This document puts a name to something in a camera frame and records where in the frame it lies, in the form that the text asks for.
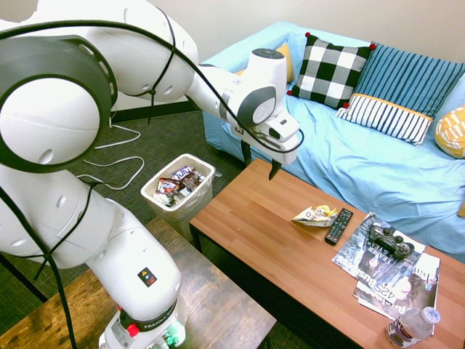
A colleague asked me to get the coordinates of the white trash bin with liner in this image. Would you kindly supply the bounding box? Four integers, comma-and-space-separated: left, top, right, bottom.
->
140, 153, 217, 243

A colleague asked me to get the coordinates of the blue striped pillow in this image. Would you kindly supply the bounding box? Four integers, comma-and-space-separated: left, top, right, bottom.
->
354, 42, 465, 119

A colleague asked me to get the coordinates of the brown snack wrapper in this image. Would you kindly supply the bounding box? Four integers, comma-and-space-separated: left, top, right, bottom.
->
180, 168, 205, 190

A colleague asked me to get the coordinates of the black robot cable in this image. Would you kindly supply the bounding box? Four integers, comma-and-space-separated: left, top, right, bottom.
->
0, 5, 304, 349

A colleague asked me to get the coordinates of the yellow white patterned pillow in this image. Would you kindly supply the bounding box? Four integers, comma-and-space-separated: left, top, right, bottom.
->
434, 104, 465, 159

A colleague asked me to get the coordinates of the black white checkered pillow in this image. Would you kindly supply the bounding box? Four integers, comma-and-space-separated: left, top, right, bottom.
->
286, 31, 377, 110

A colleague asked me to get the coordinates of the black TV remote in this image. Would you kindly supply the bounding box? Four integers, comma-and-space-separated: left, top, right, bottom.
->
324, 207, 355, 246

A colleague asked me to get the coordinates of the red brown candy wrapper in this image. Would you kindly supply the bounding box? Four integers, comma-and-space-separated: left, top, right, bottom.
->
157, 177, 182, 194

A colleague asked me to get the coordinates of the purple snack wrapper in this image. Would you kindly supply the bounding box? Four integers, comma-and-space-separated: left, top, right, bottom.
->
171, 166, 194, 182

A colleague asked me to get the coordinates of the magazine with leader headline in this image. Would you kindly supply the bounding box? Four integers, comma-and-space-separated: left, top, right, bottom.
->
331, 212, 426, 289

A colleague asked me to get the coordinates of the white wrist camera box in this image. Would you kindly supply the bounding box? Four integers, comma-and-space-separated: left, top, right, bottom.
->
261, 110, 301, 143

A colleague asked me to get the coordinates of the white floor cable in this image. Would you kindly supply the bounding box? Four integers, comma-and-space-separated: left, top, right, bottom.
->
75, 111, 146, 192

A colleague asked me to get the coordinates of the navy white striped pillow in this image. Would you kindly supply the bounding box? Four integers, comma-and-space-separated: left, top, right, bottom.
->
334, 92, 434, 148

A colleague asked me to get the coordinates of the magazine under the stack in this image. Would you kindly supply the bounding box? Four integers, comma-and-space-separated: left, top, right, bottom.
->
357, 293, 437, 336

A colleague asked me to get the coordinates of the plain yellow pillow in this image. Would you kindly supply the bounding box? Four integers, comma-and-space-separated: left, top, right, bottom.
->
234, 42, 296, 84

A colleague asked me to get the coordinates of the black metal floor bar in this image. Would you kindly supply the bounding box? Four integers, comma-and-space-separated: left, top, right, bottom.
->
0, 252, 49, 304

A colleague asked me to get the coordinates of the white crumpled wrapper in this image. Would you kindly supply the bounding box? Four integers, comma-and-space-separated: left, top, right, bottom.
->
153, 190, 177, 208

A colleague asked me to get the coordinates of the dark wood robot stand table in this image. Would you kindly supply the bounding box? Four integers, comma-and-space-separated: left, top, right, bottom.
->
0, 216, 278, 349

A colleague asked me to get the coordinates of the wooden coffee table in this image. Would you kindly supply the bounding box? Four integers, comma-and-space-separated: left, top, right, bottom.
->
189, 156, 465, 349

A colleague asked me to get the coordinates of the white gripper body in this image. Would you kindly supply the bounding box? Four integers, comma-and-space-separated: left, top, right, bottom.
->
232, 123, 301, 167

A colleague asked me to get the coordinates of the yellow white chip bag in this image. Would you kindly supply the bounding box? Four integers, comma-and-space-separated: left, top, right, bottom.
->
291, 204, 339, 228

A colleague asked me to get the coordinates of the black game controller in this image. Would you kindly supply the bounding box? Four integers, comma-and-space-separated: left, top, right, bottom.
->
368, 224, 416, 261

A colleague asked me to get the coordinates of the light blue sofa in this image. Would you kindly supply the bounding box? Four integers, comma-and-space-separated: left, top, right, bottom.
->
201, 20, 465, 265

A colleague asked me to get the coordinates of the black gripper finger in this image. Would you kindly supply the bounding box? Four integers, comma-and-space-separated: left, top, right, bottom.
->
240, 139, 253, 167
268, 159, 283, 181

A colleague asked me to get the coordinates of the magazine with 425 Business title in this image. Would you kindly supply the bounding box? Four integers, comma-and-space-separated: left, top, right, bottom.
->
352, 252, 441, 321

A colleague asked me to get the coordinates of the clear plastic water bottle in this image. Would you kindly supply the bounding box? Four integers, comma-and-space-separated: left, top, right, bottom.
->
385, 306, 442, 349

